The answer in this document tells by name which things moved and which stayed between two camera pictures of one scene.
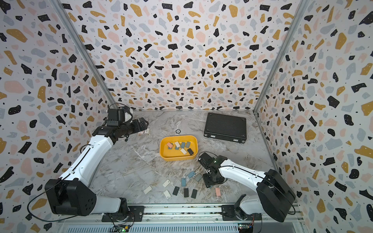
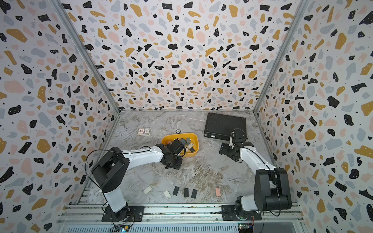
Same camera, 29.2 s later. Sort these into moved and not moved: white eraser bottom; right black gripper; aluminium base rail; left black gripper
Moved: right black gripper; left black gripper
Not moved: aluminium base rail; white eraser bottom
